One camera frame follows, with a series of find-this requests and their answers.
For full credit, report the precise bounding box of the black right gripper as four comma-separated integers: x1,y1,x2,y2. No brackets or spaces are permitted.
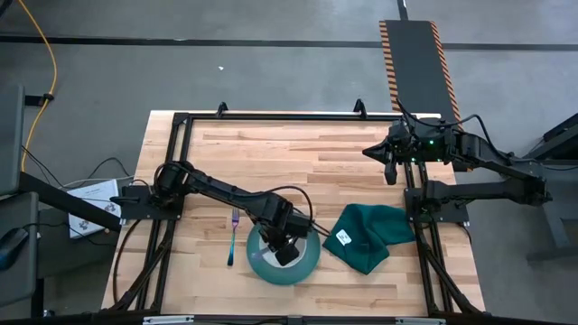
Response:
362,119,428,166

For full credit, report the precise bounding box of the white ceramic bowl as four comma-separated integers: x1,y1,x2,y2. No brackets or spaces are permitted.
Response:
260,234,303,270

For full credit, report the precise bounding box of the iridescent blue purple fork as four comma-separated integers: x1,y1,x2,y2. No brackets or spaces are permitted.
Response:
227,205,240,267

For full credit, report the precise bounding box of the teal green plate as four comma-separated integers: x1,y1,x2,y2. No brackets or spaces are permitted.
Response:
246,223,322,286

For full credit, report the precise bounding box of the dark green cloth napkin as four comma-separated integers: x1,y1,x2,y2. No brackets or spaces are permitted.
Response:
322,202,416,275

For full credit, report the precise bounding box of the black mat with orange stripes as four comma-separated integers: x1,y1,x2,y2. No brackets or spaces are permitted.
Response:
378,18,461,125

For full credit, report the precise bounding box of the dark grey side table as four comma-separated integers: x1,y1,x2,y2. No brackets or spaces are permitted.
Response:
523,112,578,263

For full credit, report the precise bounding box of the white printed booklet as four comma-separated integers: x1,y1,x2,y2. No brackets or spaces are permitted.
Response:
67,179,122,239

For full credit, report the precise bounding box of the black floor tape line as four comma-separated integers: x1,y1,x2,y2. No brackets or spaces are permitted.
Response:
0,33,578,51

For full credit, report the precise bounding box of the black diagonal beam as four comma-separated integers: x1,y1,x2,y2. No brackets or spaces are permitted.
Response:
17,171,123,234

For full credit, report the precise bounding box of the grey desk panel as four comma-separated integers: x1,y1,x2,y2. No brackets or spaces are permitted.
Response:
0,83,26,198
0,191,41,308

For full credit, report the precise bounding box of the black computer mouse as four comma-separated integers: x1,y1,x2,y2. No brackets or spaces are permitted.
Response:
0,227,29,272

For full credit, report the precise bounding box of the black metal table frame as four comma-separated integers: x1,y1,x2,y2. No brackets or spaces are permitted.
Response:
101,98,487,317

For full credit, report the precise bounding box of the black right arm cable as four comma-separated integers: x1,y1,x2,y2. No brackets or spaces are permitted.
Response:
396,97,516,163

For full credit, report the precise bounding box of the silver metal bracket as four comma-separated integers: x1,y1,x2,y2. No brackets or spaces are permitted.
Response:
395,317,447,325
142,315,196,325

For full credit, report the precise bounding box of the dark hose loop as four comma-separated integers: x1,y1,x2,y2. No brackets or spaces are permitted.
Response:
112,218,142,303

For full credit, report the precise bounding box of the thin black floor cable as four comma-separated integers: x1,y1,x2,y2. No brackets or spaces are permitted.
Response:
20,144,133,189

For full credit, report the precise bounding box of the black cable clamp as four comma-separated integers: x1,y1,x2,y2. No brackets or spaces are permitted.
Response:
24,92,56,107

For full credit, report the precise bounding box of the yellow cable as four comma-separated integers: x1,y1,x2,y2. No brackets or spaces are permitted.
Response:
16,0,59,173

